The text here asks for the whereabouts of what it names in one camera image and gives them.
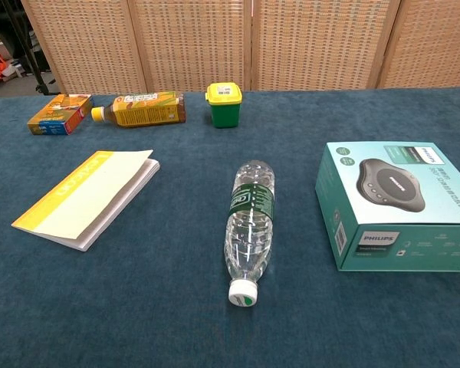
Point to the notebook with yellow cover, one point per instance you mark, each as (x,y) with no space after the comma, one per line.
(80,199)

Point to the clear water bottle green label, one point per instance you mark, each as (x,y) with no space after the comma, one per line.
(251,222)

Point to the green container with yellow lid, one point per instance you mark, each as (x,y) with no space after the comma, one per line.
(224,107)

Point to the yellow label tea bottle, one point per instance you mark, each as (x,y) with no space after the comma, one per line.
(145,109)

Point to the dark blue table mat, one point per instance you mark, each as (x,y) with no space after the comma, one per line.
(176,291)

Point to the wooden woven folding screen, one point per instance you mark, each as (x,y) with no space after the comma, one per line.
(191,42)

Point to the teal Philips speaker box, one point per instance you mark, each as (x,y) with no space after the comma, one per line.
(395,199)

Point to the orange snack box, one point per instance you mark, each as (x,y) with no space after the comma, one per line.
(59,115)

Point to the black tripod stand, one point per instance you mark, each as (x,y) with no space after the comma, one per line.
(30,57)

